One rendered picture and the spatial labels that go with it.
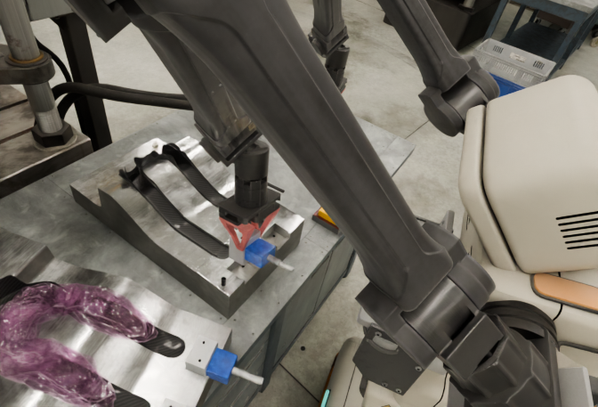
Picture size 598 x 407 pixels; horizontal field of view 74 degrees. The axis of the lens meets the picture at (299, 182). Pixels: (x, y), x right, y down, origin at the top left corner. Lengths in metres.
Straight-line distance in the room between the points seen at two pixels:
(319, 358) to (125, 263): 1.00
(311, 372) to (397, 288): 1.38
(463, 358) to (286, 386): 1.31
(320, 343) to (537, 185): 1.42
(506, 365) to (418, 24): 0.48
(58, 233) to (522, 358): 0.93
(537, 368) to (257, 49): 0.37
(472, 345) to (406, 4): 0.48
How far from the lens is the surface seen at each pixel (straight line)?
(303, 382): 1.69
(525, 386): 0.44
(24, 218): 1.12
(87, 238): 1.03
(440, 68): 0.70
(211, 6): 0.20
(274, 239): 0.90
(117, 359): 0.77
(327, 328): 1.80
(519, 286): 0.51
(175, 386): 0.76
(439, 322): 0.39
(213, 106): 0.46
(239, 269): 0.85
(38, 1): 1.33
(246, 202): 0.68
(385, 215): 0.29
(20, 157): 1.32
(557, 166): 0.44
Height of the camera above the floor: 1.56
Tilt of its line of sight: 42 degrees down
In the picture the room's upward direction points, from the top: 11 degrees clockwise
